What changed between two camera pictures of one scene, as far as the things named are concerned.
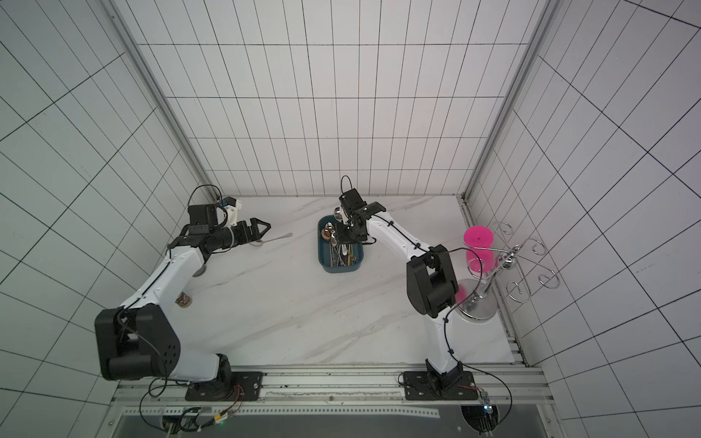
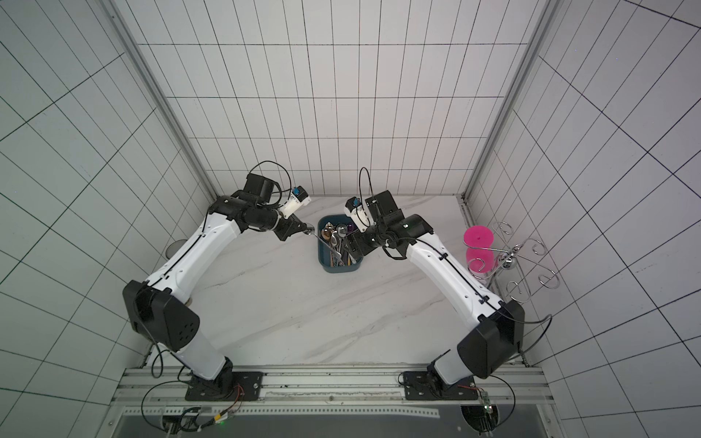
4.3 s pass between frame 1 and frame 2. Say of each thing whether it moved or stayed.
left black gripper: moved
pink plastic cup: stayed
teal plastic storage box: stayed
